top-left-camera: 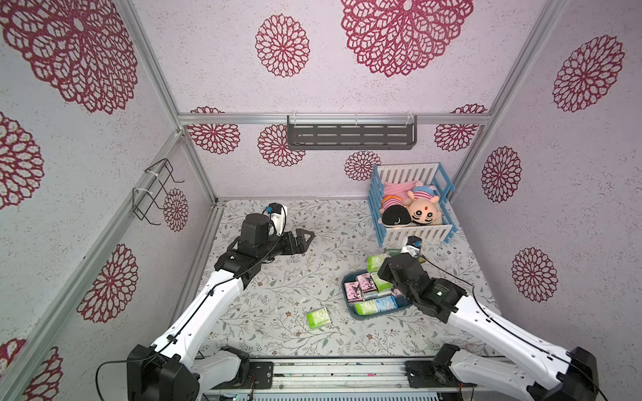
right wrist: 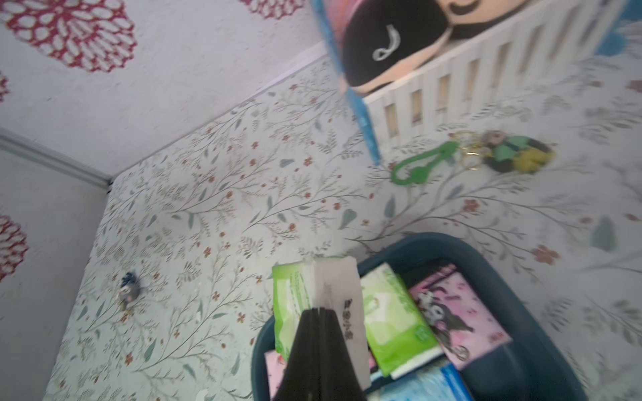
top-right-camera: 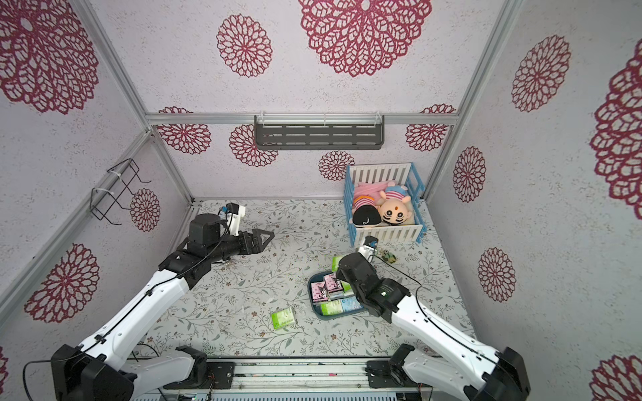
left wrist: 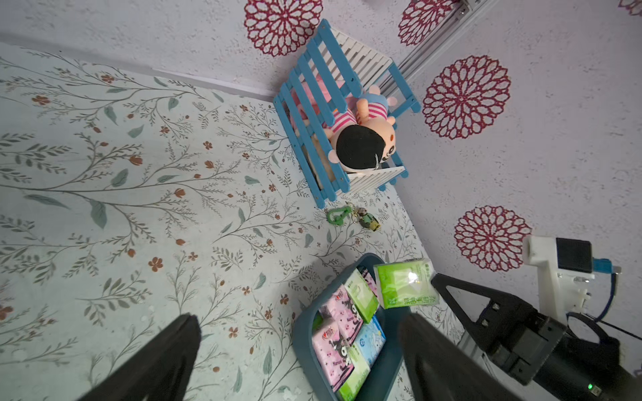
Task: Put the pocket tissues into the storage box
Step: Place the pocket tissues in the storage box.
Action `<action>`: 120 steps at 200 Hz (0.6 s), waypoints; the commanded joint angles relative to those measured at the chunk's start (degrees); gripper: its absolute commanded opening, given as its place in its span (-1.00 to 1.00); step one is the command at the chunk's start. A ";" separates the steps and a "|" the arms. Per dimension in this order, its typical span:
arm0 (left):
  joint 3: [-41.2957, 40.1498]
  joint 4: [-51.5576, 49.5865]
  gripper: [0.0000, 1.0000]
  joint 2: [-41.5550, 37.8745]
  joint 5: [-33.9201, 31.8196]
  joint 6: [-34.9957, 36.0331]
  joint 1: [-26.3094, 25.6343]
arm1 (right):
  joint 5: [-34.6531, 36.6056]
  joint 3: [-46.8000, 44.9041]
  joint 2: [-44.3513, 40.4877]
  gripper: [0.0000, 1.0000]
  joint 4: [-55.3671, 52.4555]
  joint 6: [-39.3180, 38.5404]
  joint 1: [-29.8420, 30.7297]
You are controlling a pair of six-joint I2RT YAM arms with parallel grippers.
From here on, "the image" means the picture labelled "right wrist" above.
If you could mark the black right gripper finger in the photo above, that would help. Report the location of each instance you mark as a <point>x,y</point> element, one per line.
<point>319,366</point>

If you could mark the green tissue pack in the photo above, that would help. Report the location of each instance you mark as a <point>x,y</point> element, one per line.
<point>328,282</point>
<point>398,335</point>

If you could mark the blue tissue pack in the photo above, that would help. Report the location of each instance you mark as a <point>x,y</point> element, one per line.
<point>435,383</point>

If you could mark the dark teal storage box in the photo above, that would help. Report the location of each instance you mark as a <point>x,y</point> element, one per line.
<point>528,368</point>

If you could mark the pink kuromi pack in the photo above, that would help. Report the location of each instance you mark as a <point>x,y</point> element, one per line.
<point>275,365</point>
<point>460,321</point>

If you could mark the blue toy figure on wheels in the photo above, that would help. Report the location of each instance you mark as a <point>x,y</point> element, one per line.
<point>128,291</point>

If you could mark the black-haired plush doll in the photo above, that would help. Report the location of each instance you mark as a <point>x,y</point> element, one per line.
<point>382,41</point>

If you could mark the blue white toy crib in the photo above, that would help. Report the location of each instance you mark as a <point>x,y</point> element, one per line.
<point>540,40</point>

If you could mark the green carabiner keychain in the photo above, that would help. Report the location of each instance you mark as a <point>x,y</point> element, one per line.
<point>417,169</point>

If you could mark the small figurine keychain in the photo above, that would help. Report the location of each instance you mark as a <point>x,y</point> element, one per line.
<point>510,153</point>

